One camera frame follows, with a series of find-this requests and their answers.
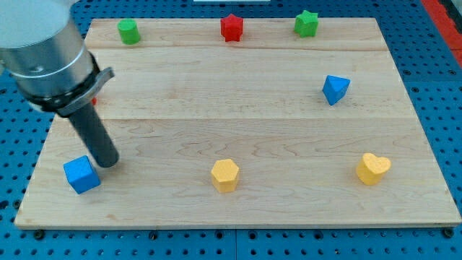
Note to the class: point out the blue pegboard base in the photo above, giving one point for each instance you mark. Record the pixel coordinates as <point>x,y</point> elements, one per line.
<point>426,47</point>

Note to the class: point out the wooden board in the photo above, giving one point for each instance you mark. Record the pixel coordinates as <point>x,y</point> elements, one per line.
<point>183,98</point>

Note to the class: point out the yellow heart block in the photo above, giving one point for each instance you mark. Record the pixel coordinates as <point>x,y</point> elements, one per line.
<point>371,168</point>

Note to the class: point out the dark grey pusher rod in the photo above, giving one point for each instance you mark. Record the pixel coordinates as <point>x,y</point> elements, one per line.
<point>90,129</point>

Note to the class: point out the blue cube block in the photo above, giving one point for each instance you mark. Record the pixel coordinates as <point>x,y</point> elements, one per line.
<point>81,174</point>

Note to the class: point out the green star block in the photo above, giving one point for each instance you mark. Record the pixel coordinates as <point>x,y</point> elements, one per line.
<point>306,24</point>

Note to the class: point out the green cylinder block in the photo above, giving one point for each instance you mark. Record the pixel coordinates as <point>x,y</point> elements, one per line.
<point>128,31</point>

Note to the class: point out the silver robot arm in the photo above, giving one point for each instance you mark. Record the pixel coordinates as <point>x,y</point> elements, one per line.
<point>42,48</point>

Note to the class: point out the yellow hexagon block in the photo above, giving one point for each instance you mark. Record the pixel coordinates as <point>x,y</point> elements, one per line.
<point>225,175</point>

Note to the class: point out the blue triangle block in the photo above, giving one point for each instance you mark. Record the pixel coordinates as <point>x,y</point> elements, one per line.
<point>335,88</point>

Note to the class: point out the red star block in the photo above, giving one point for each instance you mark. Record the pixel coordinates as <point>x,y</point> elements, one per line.
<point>231,28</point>

